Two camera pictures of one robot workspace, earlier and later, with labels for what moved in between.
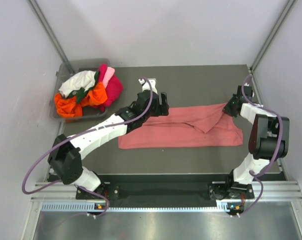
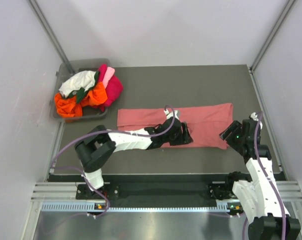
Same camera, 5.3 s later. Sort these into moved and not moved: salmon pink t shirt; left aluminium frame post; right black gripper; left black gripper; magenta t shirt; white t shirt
Moved: right black gripper; left black gripper
Not moved: left aluminium frame post; white t shirt; salmon pink t shirt; magenta t shirt
